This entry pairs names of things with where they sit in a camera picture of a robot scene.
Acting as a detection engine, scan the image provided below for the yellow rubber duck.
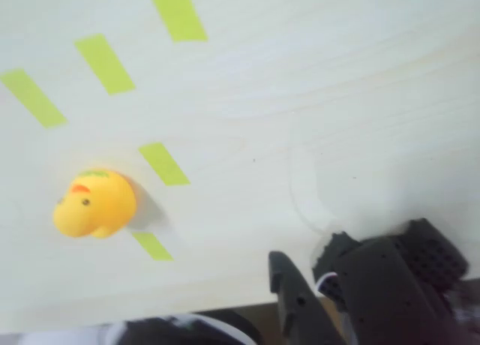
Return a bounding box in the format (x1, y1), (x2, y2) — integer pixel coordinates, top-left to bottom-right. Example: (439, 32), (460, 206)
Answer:
(53, 168), (138, 239)

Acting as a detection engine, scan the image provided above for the yellow-green tape strip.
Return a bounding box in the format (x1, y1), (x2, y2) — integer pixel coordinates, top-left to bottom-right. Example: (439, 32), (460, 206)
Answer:
(145, 0), (209, 44)
(0, 67), (69, 130)
(130, 231), (175, 263)
(73, 32), (136, 97)
(138, 142), (191, 188)

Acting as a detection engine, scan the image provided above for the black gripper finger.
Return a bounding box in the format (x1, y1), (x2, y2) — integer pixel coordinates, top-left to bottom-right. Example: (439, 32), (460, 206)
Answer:
(268, 250), (341, 345)

